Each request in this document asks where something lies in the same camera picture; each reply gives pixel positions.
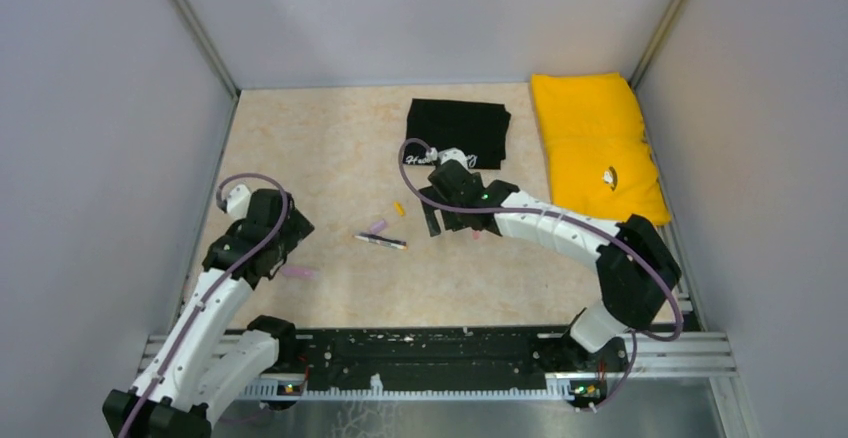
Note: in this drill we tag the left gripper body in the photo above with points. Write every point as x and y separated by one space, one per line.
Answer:
297 228

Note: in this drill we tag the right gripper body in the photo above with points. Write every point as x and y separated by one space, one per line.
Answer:
439 197

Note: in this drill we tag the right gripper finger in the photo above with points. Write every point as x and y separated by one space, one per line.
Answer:
482 222
434 218

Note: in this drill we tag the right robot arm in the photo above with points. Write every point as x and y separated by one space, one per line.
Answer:
636 270

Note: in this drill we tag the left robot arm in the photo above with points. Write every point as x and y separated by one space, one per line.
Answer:
185 388

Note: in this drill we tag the purple pen cap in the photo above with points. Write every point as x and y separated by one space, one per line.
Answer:
377 227

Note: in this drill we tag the black folded t-shirt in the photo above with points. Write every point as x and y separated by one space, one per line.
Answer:
478 129

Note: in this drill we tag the yellow folded t-shirt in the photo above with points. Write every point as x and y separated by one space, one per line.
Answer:
599 161

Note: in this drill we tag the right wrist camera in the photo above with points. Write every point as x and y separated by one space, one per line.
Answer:
438 158

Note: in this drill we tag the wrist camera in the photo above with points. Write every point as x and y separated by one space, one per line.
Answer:
236 203
438 158

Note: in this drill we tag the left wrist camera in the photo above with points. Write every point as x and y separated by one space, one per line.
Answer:
236 203

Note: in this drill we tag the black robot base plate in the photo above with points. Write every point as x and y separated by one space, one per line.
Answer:
441 359

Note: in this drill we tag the aluminium frame rail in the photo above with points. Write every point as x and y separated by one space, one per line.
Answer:
693 355

